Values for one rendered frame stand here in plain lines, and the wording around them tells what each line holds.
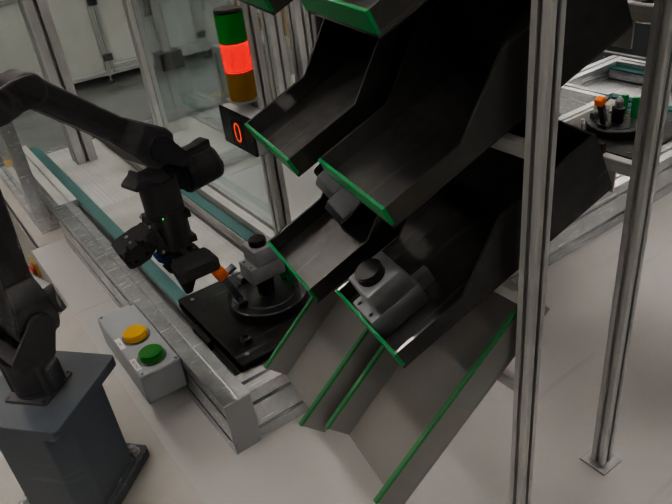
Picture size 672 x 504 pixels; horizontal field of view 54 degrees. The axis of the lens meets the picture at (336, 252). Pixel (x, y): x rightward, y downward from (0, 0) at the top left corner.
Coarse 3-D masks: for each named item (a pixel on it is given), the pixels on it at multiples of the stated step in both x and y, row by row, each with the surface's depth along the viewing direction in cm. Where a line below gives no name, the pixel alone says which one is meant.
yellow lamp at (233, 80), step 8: (248, 72) 115; (232, 80) 115; (240, 80) 115; (248, 80) 115; (232, 88) 116; (240, 88) 115; (248, 88) 116; (232, 96) 117; (240, 96) 116; (248, 96) 116; (256, 96) 118
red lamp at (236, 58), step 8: (224, 48) 112; (232, 48) 112; (240, 48) 112; (248, 48) 114; (224, 56) 113; (232, 56) 112; (240, 56) 113; (248, 56) 114; (224, 64) 114; (232, 64) 113; (240, 64) 113; (248, 64) 114; (232, 72) 114; (240, 72) 114
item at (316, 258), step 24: (312, 216) 86; (360, 216) 82; (288, 240) 86; (312, 240) 84; (336, 240) 81; (360, 240) 79; (384, 240) 76; (288, 264) 79; (312, 264) 80; (336, 264) 75; (312, 288) 74
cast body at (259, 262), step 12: (252, 240) 108; (264, 240) 108; (252, 252) 107; (264, 252) 108; (240, 264) 110; (252, 264) 109; (264, 264) 109; (276, 264) 110; (252, 276) 108; (264, 276) 110
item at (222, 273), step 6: (222, 270) 106; (228, 270) 107; (234, 270) 107; (216, 276) 105; (222, 276) 106; (222, 282) 108; (228, 282) 108; (228, 288) 108; (234, 288) 109; (234, 294) 109; (240, 294) 110; (240, 300) 110
